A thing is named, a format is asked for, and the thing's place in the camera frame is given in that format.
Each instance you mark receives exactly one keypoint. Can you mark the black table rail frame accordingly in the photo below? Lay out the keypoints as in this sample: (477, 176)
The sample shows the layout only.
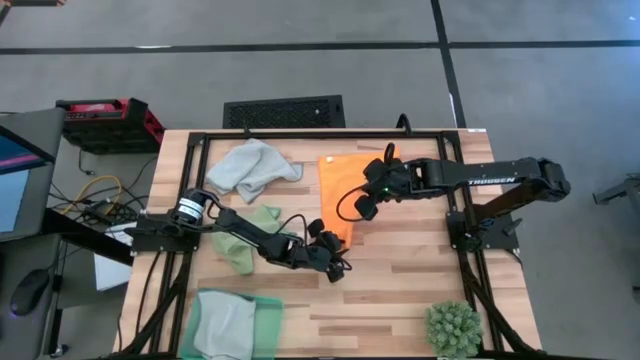
(320, 135)

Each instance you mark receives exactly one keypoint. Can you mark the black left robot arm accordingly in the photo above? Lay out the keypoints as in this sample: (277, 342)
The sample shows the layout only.
(250, 235)

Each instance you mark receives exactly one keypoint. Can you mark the grey waffle-weave towel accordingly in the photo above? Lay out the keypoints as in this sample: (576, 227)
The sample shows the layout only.
(250, 165)

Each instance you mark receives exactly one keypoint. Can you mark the black floor vent grille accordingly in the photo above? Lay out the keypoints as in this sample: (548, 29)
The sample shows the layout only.
(282, 112)

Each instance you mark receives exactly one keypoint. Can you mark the desktop monitor with blue screen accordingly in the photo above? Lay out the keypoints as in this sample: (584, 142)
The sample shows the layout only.
(15, 200)

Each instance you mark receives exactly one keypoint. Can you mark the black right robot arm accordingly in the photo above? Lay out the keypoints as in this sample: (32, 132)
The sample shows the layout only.
(500, 175)

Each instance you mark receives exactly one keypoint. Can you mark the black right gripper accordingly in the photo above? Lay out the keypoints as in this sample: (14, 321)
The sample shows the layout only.
(397, 182)

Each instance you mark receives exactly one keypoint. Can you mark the white paper sheet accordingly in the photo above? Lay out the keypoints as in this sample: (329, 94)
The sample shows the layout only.
(110, 270)

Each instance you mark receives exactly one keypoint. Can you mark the grey side desk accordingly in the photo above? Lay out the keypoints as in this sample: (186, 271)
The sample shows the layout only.
(15, 260)

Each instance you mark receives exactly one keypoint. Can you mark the red black tool case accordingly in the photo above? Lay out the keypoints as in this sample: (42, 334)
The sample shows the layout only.
(110, 125)

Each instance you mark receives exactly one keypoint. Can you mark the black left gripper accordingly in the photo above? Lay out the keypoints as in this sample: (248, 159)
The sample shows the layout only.
(317, 255)

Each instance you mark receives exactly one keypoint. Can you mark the teal translucent plastic bin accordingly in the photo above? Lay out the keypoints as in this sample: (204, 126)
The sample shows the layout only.
(270, 320)

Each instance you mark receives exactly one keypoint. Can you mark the green microfiber towel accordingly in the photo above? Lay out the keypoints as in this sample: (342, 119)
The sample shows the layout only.
(235, 252)

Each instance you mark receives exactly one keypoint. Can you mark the black computer mouse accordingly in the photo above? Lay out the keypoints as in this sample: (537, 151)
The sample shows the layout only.
(30, 292)

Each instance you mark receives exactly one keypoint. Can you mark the green artificial plant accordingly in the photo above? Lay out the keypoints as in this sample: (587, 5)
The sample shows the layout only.
(454, 327)

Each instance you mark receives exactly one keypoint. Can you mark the grey metal stand foot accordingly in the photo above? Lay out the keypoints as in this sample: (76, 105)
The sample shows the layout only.
(620, 190)

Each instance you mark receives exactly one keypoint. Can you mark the grey smooth microfiber towel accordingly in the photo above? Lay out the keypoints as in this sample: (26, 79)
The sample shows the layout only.
(225, 325)

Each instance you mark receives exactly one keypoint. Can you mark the orange microfiber towel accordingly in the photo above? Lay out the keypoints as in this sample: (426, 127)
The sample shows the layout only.
(335, 185)

